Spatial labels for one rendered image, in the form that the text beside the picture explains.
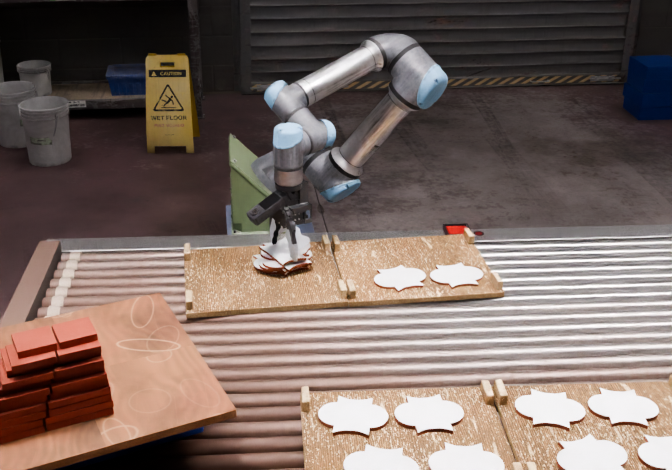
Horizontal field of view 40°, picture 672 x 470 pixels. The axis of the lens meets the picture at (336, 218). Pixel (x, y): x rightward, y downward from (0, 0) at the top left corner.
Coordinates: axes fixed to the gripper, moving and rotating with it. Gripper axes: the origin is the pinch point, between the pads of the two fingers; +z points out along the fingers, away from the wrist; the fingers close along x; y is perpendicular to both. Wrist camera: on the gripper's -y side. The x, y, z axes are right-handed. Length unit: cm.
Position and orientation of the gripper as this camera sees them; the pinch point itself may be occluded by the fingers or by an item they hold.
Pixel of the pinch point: (282, 252)
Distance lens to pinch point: 246.7
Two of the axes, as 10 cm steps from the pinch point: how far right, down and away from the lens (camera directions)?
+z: -0.1, 9.1, 4.2
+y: 8.3, -2.3, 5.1
